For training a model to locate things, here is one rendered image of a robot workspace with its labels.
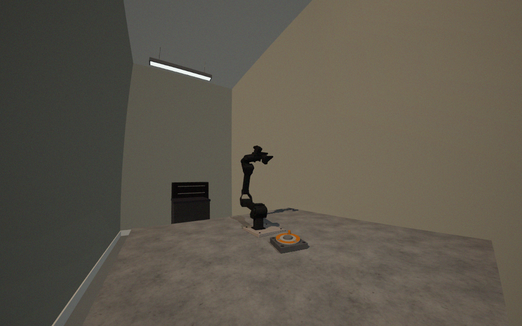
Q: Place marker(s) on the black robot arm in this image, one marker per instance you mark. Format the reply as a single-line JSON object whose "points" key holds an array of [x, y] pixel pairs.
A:
{"points": [[258, 210]]}

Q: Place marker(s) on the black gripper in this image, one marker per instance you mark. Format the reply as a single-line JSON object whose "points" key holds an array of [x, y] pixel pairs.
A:
{"points": [[262, 156]]}

